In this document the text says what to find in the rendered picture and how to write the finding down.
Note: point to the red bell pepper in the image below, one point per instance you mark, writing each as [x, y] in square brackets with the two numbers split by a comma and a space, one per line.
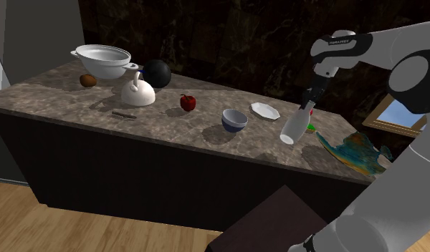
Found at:
[187, 103]

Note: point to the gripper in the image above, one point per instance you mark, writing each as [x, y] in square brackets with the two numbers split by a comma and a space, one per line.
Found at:
[318, 90]

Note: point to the white plate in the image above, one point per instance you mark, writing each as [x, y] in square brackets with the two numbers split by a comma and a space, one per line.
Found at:
[265, 110]

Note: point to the white bottle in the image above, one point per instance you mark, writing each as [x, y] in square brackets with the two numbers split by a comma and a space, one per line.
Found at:
[296, 126]

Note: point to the red and green small object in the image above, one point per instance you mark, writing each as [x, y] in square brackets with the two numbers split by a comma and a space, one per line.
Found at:
[311, 127]

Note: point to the white kettle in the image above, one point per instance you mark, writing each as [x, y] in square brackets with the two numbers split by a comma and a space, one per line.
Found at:
[138, 95]

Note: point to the window with wooden frame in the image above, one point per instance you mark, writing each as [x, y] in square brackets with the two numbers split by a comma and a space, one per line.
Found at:
[396, 117]

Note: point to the teal and orange wavy dish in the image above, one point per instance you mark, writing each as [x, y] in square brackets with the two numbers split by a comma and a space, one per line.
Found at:
[358, 153]

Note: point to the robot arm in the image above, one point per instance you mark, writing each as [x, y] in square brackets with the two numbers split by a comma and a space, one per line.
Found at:
[393, 209]

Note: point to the blue and white bowl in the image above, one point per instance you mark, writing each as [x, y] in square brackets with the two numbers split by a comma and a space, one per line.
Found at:
[234, 122]

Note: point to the brown egg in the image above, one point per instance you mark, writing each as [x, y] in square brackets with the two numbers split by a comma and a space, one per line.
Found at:
[88, 80]

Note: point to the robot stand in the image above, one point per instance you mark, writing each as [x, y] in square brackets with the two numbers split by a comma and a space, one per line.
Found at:
[271, 223]

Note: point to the black sphere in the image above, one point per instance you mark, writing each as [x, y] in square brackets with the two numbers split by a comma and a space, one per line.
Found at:
[159, 72]

